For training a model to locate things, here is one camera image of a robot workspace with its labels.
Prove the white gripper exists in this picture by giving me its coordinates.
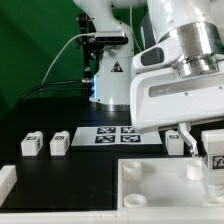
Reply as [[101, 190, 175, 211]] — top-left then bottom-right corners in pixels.
[[130, 68, 224, 157]]

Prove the white square tabletop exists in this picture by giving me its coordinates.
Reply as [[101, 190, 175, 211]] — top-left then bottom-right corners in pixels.
[[118, 158, 224, 208]]

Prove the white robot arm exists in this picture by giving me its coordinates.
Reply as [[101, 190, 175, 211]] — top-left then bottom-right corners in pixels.
[[73, 0, 224, 156]]

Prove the white sheet with tags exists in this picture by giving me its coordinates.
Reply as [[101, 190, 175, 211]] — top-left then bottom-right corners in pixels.
[[72, 126, 161, 146]]

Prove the white front obstacle rail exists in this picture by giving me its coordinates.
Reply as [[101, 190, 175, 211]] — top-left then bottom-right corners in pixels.
[[0, 207, 224, 224]]

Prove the white obstacle rail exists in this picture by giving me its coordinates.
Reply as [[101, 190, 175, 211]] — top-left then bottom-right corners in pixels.
[[0, 207, 224, 224], [0, 165, 17, 207]]

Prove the black cable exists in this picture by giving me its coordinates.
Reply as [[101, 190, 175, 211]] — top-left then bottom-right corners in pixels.
[[14, 79, 93, 107]]

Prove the white cable right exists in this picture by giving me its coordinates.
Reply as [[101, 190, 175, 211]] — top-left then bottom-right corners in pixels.
[[129, 6, 144, 54]]

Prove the white cable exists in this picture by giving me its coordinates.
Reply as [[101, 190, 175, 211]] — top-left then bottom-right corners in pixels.
[[129, 6, 144, 54], [41, 32, 98, 86]]

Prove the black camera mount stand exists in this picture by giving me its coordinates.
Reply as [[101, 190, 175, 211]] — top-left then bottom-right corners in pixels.
[[76, 14, 96, 84]]

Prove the white left obstacle rail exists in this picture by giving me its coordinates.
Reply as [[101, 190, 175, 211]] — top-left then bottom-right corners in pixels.
[[0, 165, 17, 207]]

